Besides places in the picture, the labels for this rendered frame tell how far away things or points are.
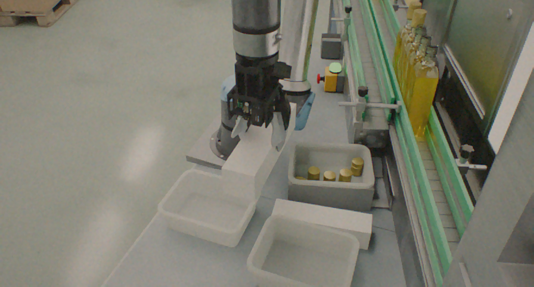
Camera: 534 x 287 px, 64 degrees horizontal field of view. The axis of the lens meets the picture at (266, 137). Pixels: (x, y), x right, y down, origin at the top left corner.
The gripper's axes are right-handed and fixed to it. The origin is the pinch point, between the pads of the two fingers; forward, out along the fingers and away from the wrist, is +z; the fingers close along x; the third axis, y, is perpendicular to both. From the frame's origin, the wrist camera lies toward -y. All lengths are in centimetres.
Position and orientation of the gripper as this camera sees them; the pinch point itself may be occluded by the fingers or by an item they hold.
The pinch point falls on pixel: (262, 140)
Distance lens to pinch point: 83.6
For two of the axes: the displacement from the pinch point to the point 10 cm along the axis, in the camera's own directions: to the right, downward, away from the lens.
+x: 9.4, 2.1, -2.8
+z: 0.0, 7.9, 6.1
